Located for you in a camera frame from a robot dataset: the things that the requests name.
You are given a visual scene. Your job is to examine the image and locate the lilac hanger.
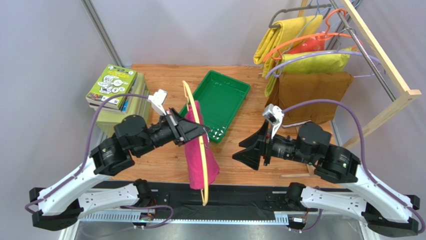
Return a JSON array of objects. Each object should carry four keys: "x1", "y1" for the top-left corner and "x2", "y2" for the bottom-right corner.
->
[{"x1": 264, "y1": 50, "x2": 363, "y2": 79}]

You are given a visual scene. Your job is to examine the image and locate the pink trousers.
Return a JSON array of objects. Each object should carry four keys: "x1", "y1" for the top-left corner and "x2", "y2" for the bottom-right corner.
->
[{"x1": 183, "y1": 100, "x2": 221, "y2": 191}]

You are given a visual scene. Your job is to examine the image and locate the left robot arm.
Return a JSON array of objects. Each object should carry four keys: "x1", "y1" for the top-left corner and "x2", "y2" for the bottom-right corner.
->
[{"x1": 29, "y1": 108, "x2": 209, "y2": 231}]

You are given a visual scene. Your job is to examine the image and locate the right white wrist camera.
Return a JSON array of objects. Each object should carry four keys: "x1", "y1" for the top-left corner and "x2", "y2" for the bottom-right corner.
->
[{"x1": 262, "y1": 103, "x2": 284, "y2": 140}]

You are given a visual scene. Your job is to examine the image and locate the wooden clothes rack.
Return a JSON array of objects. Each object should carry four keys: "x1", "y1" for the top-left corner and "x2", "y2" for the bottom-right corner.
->
[{"x1": 257, "y1": 0, "x2": 422, "y2": 179}]

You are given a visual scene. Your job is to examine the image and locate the yellow trousers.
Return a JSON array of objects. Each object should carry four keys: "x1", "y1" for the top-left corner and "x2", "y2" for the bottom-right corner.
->
[{"x1": 253, "y1": 14, "x2": 323, "y2": 77}]

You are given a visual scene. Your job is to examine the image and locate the aluminium corner post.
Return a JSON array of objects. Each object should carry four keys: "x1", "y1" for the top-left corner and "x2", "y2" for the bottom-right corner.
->
[{"x1": 81, "y1": 0, "x2": 125, "y2": 67}]

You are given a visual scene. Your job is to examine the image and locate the black base mat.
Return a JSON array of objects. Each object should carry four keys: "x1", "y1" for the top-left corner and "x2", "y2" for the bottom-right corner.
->
[{"x1": 88, "y1": 180, "x2": 340, "y2": 221}]

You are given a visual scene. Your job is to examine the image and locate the grey hanger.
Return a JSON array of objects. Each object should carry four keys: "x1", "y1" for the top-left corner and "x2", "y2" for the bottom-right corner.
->
[{"x1": 268, "y1": 3, "x2": 332, "y2": 29}]

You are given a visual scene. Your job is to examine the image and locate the metal hanging rail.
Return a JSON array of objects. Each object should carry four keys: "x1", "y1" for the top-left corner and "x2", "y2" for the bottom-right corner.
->
[{"x1": 339, "y1": 0, "x2": 397, "y2": 102}]

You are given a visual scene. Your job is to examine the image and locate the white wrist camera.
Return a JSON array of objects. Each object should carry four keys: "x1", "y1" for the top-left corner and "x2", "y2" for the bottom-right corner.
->
[
  {"x1": 147, "y1": 89, "x2": 172, "y2": 116},
  {"x1": 262, "y1": 103, "x2": 284, "y2": 140}
]

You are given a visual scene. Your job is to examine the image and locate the red orange trousers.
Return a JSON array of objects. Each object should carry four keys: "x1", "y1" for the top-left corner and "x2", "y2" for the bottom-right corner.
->
[{"x1": 286, "y1": 36, "x2": 325, "y2": 54}]

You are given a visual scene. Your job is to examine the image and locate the green plastic tray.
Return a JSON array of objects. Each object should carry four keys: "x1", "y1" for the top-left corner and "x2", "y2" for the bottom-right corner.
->
[{"x1": 191, "y1": 70, "x2": 251, "y2": 143}]

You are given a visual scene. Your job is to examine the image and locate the lime green trousers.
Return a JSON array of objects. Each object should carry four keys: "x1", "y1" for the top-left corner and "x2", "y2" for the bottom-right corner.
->
[{"x1": 264, "y1": 47, "x2": 355, "y2": 97}]

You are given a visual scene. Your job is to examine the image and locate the brown trousers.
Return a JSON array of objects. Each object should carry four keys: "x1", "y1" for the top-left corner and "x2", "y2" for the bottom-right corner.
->
[{"x1": 265, "y1": 71, "x2": 354, "y2": 125}]

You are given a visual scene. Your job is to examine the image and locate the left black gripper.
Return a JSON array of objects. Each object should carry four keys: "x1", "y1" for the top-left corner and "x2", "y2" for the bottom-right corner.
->
[{"x1": 132, "y1": 107, "x2": 210, "y2": 157}]

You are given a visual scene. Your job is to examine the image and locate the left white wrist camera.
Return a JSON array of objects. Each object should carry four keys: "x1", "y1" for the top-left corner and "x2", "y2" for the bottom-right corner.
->
[{"x1": 147, "y1": 89, "x2": 172, "y2": 116}]

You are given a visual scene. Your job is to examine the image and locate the orange hanger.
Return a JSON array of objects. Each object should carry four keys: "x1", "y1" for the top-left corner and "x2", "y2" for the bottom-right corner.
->
[{"x1": 262, "y1": 8, "x2": 351, "y2": 63}]

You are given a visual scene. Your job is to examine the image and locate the cream yellow hanger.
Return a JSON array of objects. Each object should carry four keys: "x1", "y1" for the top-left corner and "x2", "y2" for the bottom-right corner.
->
[{"x1": 182, "y1": 80, "x2": 209, "y2": 207}]

